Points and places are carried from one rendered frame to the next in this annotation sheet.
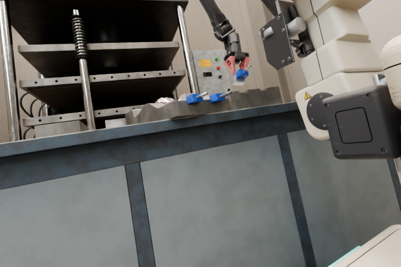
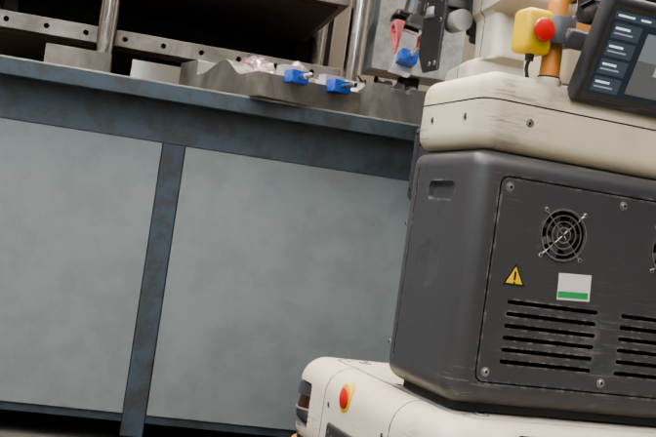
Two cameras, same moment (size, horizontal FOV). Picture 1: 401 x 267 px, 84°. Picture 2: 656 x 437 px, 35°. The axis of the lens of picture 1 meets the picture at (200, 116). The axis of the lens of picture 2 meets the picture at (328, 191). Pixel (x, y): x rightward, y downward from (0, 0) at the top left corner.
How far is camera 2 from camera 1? 1.52 m
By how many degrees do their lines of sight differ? 9
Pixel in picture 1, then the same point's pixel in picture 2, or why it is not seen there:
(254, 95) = (418, 102)
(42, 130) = (56, 54)
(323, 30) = (483, 39)
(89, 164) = (116, 124)
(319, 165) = not seen: hidden behind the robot
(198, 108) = (299, 93)
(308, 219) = not seen: hidden behind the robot
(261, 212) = (352, 298)
